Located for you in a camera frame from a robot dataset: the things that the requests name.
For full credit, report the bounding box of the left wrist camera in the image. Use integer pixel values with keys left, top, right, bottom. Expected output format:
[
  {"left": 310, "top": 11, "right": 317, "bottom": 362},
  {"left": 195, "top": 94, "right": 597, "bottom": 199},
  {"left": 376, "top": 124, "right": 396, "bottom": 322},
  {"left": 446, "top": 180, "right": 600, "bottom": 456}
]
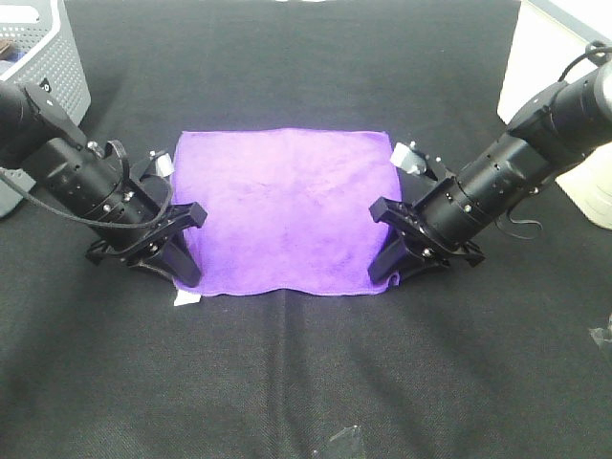
[{"left": 148, "top": 150, "right": 174, "bottom": 178}]

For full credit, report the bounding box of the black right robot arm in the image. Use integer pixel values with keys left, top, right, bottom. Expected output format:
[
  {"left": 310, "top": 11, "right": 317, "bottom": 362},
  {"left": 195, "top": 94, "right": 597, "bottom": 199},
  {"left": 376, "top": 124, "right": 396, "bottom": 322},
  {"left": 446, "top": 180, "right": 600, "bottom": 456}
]
[{"left": 173, "top": 69, "right": 611, "bottom": 295}]

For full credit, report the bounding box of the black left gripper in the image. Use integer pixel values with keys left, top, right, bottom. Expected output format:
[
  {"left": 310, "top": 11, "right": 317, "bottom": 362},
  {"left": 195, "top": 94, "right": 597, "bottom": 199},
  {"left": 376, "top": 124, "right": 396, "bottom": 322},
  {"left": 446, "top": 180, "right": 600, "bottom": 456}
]
[{"left": 85, "top": 162, "right": 208, "bottom": 289}]

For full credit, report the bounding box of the black table cloth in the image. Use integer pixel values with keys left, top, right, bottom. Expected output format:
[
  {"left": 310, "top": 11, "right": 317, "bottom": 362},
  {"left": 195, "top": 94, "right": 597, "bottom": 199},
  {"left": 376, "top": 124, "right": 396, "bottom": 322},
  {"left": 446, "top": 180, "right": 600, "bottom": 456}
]
[{"left": 1, "top": 1, "right": 611, "bottom": 458}]

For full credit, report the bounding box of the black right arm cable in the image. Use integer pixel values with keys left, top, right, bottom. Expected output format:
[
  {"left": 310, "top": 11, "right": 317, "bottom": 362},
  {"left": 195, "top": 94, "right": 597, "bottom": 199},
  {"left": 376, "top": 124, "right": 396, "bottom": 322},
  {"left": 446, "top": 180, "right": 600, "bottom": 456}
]
[{"left": 496, "top": 40, "right": 612, "bottom": 240}]

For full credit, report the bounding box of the clear tape piece right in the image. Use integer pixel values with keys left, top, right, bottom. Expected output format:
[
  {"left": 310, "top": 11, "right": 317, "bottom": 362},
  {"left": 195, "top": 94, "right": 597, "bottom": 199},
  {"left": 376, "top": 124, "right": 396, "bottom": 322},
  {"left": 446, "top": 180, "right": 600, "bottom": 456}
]
[{"left": 589, "top": 316, "right": 612, "bottom": 361}]

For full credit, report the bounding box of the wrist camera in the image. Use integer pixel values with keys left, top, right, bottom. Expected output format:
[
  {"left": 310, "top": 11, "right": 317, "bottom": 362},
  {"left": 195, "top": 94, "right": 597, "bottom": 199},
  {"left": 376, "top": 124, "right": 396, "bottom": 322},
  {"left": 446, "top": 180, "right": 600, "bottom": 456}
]
[
  {"left": 148, "top": 150, "right": 174, "bottom": 178},
  {"left": 390, "top": 141, "right": 428, "bottom": 175}
]

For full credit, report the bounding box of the grey perforated laundry basket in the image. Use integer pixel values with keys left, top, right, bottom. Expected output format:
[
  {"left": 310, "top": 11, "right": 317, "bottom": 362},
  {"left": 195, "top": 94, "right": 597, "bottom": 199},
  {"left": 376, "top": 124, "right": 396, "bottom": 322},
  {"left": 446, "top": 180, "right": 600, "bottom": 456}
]
[{"left": 1, "top": 0, "right": 91, "bottom": 124}]

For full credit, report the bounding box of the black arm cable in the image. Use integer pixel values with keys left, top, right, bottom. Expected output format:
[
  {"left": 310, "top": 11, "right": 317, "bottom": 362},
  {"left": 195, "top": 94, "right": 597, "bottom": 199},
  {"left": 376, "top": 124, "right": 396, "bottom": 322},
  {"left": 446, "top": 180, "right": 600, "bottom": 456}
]
[
  {"left": 496, "top": 40, "right": 612, "bottom": 240},
  {"left": 0, "top": 139, "right": 176, "bottom": 227}
]

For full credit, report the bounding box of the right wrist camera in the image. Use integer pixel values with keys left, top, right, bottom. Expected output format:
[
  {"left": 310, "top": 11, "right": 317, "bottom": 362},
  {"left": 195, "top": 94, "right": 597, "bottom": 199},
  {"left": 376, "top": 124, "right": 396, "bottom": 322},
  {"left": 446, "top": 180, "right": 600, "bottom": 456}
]
[{"left": 390, "top": 141, "right": 428, "bottom": 175}]

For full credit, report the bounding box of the purple microfibre towel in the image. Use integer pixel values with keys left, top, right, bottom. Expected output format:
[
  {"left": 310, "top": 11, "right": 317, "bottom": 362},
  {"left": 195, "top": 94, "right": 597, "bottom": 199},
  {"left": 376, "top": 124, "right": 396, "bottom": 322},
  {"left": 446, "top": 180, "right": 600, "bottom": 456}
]
[{"left": 173, "top": 128, "right": 401, "bottom": 296}]

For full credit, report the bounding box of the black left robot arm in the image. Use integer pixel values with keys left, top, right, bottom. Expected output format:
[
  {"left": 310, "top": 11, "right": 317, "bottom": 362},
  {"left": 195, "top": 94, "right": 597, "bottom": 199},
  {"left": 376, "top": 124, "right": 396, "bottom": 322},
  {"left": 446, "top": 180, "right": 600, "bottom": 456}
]
[{"left": 1, "top": 82, "right": 207, "bottom": 287}]

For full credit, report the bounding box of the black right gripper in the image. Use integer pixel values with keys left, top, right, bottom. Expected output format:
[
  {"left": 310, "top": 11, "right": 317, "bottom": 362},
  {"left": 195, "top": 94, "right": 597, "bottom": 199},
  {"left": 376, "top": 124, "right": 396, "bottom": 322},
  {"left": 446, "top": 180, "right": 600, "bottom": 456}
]
[{"left": 367, "top": 167, "right": 486, "bottom": 283}]

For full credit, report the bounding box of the brown towel in basket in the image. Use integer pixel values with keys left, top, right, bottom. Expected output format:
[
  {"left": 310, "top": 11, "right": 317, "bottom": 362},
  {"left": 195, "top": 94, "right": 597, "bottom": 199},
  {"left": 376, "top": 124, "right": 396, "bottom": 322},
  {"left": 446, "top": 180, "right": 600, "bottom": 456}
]
[{"left": 0, "top": 39, "right": 13, "bottom": 60}]

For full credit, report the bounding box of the white storage box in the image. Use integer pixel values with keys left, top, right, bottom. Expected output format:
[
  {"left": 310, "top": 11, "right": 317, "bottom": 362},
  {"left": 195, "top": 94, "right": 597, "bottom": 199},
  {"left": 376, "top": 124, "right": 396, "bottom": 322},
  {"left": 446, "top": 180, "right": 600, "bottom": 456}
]
[{"left": 497, "top": 1, "right": 611, "bottom": 230}]

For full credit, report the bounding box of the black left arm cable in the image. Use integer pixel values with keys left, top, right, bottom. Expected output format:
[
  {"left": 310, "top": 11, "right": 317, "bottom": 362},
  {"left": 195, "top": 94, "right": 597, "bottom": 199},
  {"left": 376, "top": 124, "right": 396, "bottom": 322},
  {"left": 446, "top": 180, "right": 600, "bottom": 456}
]
[{"left": 0, "top": 139, "right": 176, "bottom": 227}]

